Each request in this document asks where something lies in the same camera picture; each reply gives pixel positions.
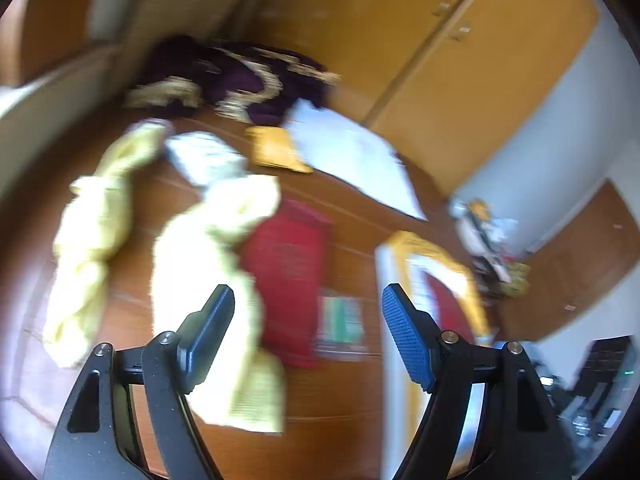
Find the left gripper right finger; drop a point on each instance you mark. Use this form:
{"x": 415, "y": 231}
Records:
{"x": 487, "y": 415}

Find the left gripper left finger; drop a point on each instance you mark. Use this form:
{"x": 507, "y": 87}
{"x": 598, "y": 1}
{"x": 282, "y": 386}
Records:
{"x": 97, "y": 436}

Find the red foil package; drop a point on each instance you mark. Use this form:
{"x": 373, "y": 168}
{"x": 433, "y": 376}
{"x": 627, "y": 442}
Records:
{"x": 448, "y": 313}
{"x": 286, "y": 254}

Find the yellow knotted towel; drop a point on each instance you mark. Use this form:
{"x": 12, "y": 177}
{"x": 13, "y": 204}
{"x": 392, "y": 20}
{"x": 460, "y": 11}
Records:
{"x": 93, "y": 227}

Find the brown wooden door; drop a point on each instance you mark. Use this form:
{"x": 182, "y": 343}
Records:
{"x": 575, "y": 269}

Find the yellow lined white box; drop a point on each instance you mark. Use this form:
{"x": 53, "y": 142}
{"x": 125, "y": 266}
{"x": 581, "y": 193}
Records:
{"x": 404, "y": 259}

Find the white paper sheets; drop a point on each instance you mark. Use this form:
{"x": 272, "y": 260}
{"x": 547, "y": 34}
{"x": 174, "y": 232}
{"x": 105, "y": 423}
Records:
{"x": 343, "y": 149}

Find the small yellow foil packet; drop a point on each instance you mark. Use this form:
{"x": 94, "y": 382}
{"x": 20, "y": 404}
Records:
{"x": 273, "y": 147}

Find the yellow wooden wardrobe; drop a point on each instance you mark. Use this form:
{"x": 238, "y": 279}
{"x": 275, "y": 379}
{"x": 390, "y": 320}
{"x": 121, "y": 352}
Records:
{"x": 447, "y": 82}

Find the purple fringed velvet cloth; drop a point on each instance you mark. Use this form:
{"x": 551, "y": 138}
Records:
{"x": 249, "y": 83}

